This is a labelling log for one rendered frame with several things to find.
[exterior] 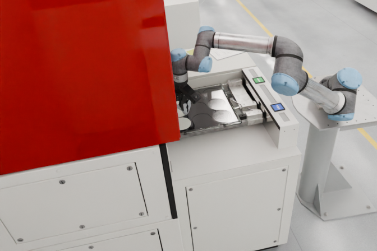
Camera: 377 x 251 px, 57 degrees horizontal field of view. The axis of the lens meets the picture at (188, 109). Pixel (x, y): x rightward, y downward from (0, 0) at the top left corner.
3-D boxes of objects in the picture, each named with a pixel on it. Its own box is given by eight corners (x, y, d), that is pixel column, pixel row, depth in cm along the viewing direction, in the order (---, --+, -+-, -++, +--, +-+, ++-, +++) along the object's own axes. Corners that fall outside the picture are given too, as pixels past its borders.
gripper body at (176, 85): (179, 93, 180) (177, 73, 173) (192, 97, 176) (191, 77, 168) (170, 100, 176) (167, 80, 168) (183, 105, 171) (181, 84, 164)
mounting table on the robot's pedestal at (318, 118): (347, 91, 220) (351, 74, 213) (389, 136, 185) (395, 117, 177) (278, 101, 218) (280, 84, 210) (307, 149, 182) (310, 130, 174)
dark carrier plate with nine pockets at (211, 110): (170, 134, 169) (170, 134, 169) (161, 96, 196) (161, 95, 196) (238, 121, 173) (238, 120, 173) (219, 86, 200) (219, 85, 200)
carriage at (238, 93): (247, 125, 177) (247, 121, 175) (227, 88, 206) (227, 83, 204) (262, 122, 178) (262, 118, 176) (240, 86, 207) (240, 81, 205)
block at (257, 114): (247, 120, 176) (247, 115, 174) (245, 116, 178) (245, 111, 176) (262, 117, 176) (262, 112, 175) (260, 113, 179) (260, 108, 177)
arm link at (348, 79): (352, 76, 181) (366, 67, 168) (349, 100, 178) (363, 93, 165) (329, 71, 181) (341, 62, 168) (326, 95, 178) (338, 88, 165)
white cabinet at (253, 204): (186, 275, 204) (171, 182, 155) (163, 161, 281) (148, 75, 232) (288, 250, 211) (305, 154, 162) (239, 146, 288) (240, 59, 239)
